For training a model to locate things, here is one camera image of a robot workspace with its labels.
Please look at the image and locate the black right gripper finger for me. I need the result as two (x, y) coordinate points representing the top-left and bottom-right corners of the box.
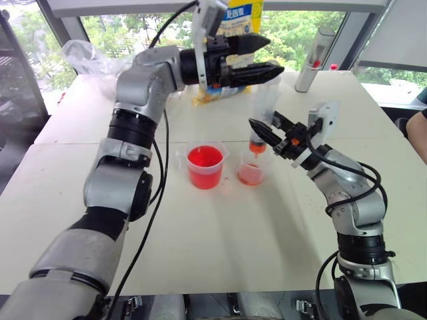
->
(248, 117), (287, 148)
(272, 110), (296, 131)

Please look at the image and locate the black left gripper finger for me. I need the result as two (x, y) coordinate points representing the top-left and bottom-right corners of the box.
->
(234, 33), (272, 56)
(230, 61), (286, 89)

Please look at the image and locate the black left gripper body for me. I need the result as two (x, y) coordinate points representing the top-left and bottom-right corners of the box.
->
(203, 34), (240, 89)

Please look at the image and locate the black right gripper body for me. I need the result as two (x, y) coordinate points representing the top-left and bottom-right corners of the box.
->
(272, 121), (316, 164)

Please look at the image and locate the clear plastic syringe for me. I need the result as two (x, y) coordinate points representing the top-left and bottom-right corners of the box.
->
(248, 81), (283, 161)

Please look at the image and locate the small cup of red liquid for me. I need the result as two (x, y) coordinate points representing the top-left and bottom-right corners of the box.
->
(237, 149), (272, 187)

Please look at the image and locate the large cup of red liquid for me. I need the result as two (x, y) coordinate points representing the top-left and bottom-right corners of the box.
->
(175, 140), (232, 191)

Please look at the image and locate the yellow and blue bag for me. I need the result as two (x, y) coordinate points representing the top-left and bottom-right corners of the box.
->
(191, 0), (266, 107)

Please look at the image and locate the silver cylinder container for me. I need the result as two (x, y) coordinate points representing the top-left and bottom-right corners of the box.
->
(294, 26), (336, 94)

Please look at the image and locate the clear crumpled plastic bag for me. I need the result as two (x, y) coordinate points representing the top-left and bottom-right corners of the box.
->
(59, 39), (135, 101)

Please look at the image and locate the silver metal latch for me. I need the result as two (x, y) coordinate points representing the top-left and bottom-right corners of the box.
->
(296, 299), (316, 316)
(123, 295), (144, 317)

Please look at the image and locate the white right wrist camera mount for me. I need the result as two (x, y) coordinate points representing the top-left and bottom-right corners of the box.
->
(292, 101), (341, 168)

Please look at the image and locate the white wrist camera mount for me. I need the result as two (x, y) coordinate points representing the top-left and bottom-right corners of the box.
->
(292, 101), (341, 168)
(192, 0), (232, 90)

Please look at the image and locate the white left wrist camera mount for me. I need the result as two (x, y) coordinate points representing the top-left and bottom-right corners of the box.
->
(192, 0), (232, 90)

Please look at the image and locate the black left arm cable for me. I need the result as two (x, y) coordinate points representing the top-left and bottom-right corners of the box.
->
(105, 0), (201, 320)

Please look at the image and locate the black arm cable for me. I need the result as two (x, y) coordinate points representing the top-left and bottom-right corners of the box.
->
(306, 131), (390, 320)
(105, 0), (201, 320)

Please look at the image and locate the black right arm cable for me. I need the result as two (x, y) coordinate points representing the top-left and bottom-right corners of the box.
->
(306, 131), (390, 320)

